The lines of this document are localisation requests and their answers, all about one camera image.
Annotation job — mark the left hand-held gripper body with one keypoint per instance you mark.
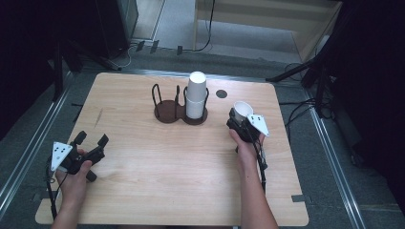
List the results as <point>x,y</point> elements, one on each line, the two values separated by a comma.
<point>60,154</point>

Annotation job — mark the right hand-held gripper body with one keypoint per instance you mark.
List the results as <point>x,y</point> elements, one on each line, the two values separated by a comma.
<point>258,124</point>

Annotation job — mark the single white paper cup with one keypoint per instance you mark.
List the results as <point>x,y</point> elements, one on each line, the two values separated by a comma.
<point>243,109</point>

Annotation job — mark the stack of white paper cups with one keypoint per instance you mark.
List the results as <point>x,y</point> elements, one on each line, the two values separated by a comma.
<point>196,93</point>

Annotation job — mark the dark brown cup holder rack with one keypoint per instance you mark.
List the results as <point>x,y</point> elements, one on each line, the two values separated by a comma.
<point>167,113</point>

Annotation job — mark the person's right hand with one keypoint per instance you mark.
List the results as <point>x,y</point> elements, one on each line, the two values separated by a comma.
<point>246,154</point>

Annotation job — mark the person's left hand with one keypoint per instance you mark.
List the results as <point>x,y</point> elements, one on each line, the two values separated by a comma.
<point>73,187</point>

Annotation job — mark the dark round table grommet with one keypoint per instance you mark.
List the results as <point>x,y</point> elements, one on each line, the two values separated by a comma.
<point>221,93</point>

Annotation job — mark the dark tape strip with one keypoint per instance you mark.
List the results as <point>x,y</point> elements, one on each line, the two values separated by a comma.
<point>43,195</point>
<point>300,198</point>

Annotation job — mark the black metal stand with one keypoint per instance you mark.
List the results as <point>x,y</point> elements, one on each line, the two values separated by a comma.
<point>58,73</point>

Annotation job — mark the black tripod stand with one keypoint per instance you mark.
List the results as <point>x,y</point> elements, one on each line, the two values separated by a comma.
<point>320,82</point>

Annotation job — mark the black cabinet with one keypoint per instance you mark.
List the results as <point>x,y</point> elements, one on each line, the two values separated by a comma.
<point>114,25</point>

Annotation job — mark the aluminium floor rail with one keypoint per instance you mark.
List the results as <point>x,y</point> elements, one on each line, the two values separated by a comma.
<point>334,165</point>
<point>35,149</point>

